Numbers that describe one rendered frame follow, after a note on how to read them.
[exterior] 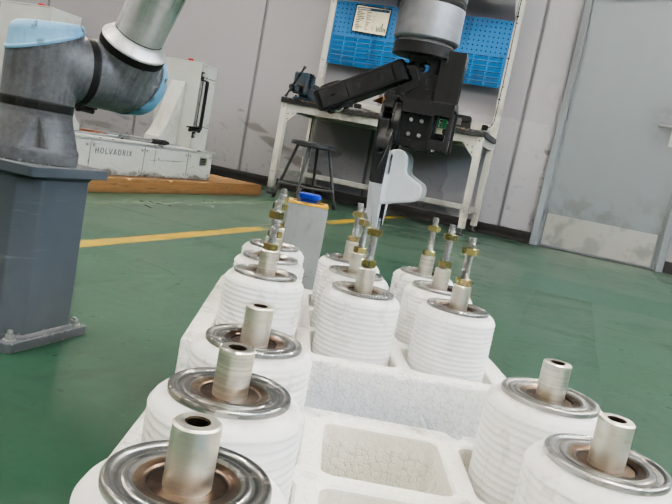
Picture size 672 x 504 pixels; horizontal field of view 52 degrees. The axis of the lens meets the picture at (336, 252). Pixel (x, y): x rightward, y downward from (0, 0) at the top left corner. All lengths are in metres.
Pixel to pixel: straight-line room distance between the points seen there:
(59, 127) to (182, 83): 3.35
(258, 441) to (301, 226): 0.82
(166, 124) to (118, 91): 3.16
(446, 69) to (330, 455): 0.43
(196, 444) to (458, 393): 0.53
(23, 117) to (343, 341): 0.67
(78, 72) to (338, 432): 0.82
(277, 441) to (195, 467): 0.10
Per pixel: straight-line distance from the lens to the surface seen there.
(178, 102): 4.52
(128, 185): 3.80
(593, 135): 5.81
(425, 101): 0.79
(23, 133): 1.22
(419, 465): 0.64
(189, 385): 0.44
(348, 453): 0.63
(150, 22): 1.25
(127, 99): 1.30
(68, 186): 1.24
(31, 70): 1.23
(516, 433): 0.55
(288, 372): 0.52
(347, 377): 0.78
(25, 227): 1.21
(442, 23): 0.80
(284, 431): 0.41
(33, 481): 0.86
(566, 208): 5.79
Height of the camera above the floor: 0.41
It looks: 8 degrees down
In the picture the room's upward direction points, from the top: 11 degrees clockwise
